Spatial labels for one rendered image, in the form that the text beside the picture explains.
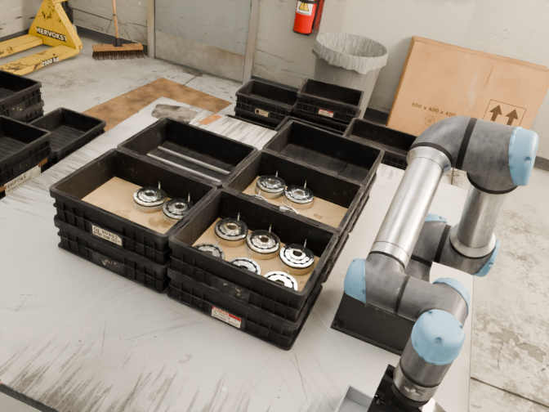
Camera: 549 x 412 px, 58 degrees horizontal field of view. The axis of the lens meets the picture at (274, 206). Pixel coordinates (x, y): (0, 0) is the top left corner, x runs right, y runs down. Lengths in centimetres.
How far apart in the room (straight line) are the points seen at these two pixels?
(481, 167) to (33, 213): 140
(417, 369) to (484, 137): 50
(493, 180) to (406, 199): 22
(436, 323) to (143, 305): 90
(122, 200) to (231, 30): 319
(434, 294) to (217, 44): 405
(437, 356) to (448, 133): 49
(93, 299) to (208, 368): 40
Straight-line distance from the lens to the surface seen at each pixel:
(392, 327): 143
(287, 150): 201
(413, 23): 424
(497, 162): 111
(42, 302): 153
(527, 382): 268
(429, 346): 82
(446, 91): 415
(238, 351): 139
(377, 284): 92
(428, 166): 107
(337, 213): 170
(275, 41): 454
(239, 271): 127
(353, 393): 134
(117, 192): 168
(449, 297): 92
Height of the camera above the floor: 180
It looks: 36 degrees down
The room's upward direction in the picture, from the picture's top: 10 degrees clockwise
